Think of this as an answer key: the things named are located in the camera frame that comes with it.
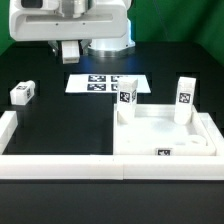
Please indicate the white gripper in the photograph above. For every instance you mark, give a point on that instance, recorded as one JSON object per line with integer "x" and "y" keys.
{"x": 50, "y": 20}

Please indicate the white square table top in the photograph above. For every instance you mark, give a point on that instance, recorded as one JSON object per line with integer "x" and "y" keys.
{"x": 153, "y": 132}

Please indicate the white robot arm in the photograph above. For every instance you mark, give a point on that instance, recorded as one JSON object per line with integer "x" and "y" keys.
{"x": 68, "y": 20}

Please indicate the white U-shaped obstacle fence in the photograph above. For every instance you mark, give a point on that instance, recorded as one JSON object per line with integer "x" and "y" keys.
{"x": 110, "y": 167}

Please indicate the white marker base plate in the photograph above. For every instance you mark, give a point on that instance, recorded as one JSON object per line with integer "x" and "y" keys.
{"x": 92, "y": 83}

